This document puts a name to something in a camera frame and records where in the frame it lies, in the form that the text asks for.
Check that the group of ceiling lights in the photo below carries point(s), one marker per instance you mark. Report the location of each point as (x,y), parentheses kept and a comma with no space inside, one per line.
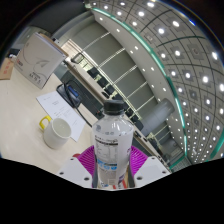
(175,23)

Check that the white paper sheet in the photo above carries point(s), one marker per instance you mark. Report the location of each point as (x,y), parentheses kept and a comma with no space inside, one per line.
(56,106)

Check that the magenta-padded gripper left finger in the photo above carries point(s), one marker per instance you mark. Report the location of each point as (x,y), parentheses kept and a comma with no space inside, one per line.
(75,171)

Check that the row of black office chairs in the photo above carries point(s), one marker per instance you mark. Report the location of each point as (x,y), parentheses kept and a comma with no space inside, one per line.
(110,90)

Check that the black desk conference unit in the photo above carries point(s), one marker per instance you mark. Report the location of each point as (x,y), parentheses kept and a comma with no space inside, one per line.
(71,93)

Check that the flat brown cardboard piece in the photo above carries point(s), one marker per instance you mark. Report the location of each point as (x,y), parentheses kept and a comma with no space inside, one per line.
(6,68)

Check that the clear plastic water bottle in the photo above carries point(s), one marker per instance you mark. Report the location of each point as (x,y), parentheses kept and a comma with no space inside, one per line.
(112,143)

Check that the dark standing monitor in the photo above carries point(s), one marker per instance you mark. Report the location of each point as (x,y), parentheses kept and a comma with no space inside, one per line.
(77,58)

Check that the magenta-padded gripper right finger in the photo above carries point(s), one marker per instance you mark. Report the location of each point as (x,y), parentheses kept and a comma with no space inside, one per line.
(150,170)

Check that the large white cardboard box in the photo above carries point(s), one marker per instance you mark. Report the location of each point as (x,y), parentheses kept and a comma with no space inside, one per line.
(38,60)

